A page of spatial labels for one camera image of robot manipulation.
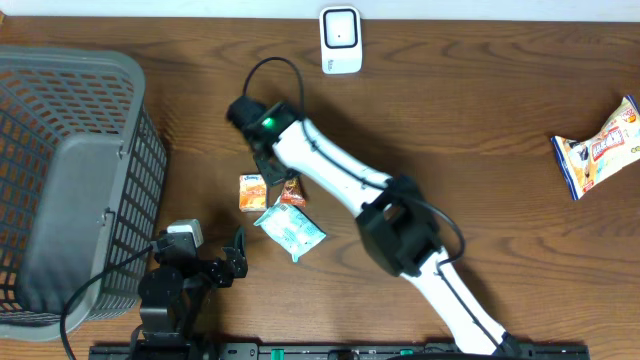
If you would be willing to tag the orange tissue pack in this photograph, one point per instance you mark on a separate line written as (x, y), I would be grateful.
(253, 193)

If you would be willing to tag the white barcode scanner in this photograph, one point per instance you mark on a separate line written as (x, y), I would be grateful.
(341, 40)

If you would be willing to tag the red Top chocolate bar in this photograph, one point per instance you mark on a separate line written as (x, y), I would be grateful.
(292, 193)

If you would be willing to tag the grey plastic shopping basket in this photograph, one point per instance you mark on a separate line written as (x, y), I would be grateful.
(82, 172)

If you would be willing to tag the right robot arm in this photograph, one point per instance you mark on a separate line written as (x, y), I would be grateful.
(398, 228)

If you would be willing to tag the mint green wipes packet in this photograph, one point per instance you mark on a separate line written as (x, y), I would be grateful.
(290, 228)

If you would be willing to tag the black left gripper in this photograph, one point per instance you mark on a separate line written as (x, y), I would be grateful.
(223, 275)

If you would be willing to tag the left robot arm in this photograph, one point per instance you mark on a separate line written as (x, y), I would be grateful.
(172, 295)

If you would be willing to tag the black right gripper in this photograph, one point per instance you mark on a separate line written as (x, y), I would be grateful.
(272, 178)

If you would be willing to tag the yellow snack chips bag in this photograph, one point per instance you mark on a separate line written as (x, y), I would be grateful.
(585, 164)

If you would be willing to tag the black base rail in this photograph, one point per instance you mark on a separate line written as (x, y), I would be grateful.
(253, 351)

